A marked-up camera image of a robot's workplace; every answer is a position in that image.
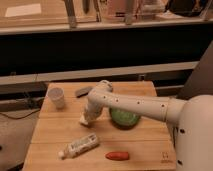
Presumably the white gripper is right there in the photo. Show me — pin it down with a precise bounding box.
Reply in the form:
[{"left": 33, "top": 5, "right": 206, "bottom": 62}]
[{"left": 83, "top": 101, "right": 102, "bottom": 122}]

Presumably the white sponge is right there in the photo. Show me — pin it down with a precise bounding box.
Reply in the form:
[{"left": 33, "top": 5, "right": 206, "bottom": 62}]
[{"left": 79, "top": 116, "right": 89, "bottom": 126}]

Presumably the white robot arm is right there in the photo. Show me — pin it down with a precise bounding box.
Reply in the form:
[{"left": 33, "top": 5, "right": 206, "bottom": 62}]
[{"left": 80, "top": 80, "right": 213, "bottom": 171}]

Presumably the green ceramic bowl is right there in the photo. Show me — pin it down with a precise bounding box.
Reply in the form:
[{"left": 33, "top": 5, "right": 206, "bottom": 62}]
[{"left": 109, "top": 108, "right": 140, "bottom": 127}]

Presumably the dark grey eraser block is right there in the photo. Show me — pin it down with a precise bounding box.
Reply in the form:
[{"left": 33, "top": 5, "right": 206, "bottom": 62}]
[{"left": 75, "top": 86, "right": 92, "bottom": 98}]

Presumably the white plastic bottle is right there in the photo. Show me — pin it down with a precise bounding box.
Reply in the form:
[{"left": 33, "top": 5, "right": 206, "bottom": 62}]
[{"left": 58, "top": 133, "right": 100, "bottom": 159}]

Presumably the white paper cup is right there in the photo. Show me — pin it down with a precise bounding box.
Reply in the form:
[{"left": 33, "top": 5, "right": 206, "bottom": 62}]
[{"left": 47, "top": 87, "right": 65, "bottom": 109}]

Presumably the black cable on floor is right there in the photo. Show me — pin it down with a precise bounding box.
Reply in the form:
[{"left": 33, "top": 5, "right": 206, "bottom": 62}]
[{"left": 0, "top": 93, "right": 43, "bottom": 120}]

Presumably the grey metal post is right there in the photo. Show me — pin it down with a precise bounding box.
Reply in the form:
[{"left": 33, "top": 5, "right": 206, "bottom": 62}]
[{"left": 64, "top": 0, "right": 77, "bottom": 28}]

